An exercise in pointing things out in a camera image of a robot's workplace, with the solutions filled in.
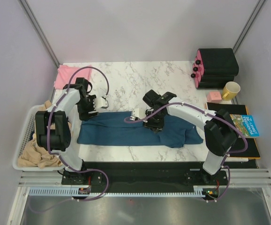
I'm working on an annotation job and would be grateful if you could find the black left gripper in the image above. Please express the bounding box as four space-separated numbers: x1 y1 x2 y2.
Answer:
76 95 99 122

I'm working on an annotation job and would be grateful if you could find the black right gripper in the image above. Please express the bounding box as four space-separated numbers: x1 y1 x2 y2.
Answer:
143 110 166 134

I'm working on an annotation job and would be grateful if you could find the blue t-shirt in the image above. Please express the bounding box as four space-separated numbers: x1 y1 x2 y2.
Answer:
77 112 203 148

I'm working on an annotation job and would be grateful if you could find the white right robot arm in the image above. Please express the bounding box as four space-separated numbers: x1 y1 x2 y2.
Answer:
143 90 238 185

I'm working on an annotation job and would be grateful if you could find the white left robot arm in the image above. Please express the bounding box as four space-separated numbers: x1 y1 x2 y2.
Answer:
35 78 98 184

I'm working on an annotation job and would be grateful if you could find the pink folded t-shirt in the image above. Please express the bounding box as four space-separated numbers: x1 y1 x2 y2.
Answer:
54 65 92 90

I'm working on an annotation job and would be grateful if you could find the pink power socket cube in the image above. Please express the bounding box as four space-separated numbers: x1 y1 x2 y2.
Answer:
207 91 222 103

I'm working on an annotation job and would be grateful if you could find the white plastic basket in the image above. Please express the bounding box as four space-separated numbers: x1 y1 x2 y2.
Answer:
12 105 65 172

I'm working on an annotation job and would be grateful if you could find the black pink drawer organizer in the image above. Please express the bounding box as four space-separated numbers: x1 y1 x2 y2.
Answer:
190 48 239 89

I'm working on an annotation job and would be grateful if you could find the yellow mug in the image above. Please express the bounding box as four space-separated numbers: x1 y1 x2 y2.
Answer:
221 81 241 101

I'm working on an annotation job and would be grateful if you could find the blue illustrated book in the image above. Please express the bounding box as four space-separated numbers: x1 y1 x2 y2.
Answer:
230 114 259 138

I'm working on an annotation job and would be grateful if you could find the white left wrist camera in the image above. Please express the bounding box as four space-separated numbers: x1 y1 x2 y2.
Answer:
93 97 109 110

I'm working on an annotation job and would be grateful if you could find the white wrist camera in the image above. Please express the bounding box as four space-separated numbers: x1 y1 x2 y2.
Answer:
130 108 141 121
93 97 109 110

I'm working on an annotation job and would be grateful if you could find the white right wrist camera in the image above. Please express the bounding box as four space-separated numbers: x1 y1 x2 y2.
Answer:
130 108 141 121

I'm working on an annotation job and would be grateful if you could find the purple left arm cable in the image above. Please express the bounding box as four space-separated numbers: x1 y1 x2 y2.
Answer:
29 67 110 213

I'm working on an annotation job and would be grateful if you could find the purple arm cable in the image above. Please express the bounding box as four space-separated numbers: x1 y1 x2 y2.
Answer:
29 67 110 213
123 103 248 203

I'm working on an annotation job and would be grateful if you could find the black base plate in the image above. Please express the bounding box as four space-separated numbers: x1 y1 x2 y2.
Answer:
61 162 227 192

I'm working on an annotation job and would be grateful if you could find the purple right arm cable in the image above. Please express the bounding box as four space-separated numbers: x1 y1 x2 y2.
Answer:
123 103 248 203

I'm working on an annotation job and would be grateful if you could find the white slotted cable duct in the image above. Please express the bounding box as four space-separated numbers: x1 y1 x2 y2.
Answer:
28 186 206 198

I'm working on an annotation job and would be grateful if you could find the aluminium frame rail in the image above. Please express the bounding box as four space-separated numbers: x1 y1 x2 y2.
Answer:
18 0 60 68
233 0 267 54

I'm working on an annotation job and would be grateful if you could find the aluminium frame rail right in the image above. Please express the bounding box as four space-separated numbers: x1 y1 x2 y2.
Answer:
233 0 267 54

